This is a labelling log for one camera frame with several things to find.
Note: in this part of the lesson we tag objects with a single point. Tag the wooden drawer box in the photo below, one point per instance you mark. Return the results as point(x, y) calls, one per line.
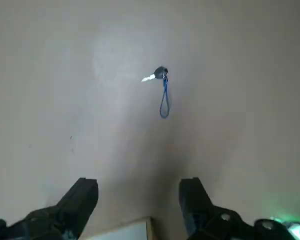
point(130, 231)

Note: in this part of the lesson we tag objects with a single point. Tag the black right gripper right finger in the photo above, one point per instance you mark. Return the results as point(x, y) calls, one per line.
point(195, 200)

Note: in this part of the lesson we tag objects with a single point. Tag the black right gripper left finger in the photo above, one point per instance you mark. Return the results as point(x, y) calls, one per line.
point(72, 202)

